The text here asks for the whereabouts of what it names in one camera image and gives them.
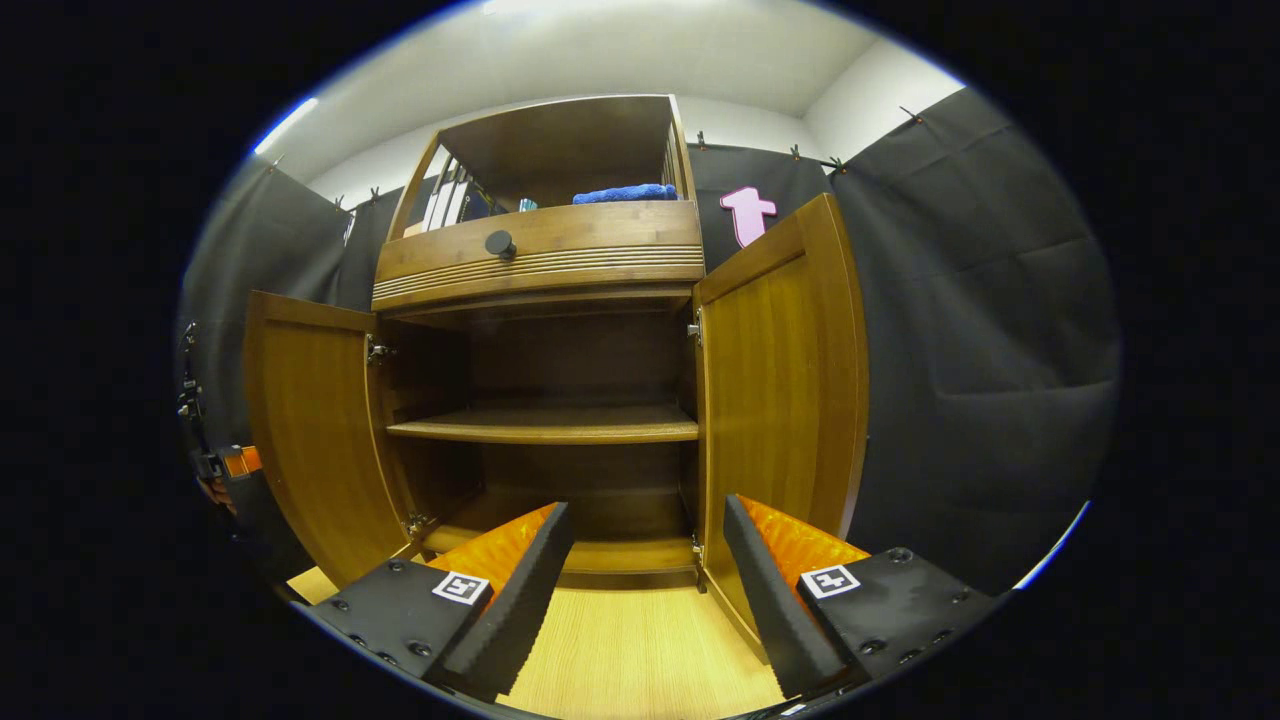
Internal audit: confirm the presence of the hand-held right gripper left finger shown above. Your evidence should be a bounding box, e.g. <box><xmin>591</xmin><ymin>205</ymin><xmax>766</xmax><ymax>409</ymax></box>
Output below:
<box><xmin>305</xmin><ymin>502</ymin><xmax>576</xmax><ymax>701</ymax></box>

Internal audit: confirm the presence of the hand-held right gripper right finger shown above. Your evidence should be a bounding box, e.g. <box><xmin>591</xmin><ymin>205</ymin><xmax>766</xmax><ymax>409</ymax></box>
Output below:
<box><xmin>723</xmin><ymin>494</ymin><xmax>1006</xmax><ymax>699</ymax></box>

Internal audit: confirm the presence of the wooden double-door shoe cabinet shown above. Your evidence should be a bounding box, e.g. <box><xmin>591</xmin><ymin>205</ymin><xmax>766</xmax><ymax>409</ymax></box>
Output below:
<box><xmin>243</xmin><ymin>94</ymin><xmax>869</xmax><ymax>666</ymax></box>

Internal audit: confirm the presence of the wooden inner cabinet shelf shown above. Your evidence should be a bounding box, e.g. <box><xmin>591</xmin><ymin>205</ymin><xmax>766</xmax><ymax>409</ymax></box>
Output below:
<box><xmin>387</xmin><ymin>405</ymin><xmax>699</xmax><ymax>445</ymax></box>

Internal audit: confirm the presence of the wooden shoe cabinet door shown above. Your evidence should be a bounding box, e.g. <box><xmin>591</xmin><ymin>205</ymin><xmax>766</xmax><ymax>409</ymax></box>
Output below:
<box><xmin>243</xmin><ymin>291</ymin><xmax>416</xmax><ymax>589</ymax></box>
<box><xmin>693</xmin><ymin>193</ymin><xmax>869</xmax><ymax>666</ymax></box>

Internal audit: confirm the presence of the blue folded towel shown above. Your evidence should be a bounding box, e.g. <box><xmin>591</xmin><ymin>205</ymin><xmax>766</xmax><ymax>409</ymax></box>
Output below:
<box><xmin>572</xmin><ymin>183</ymin><xmax>679</xmax><ymax>206</ymax></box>

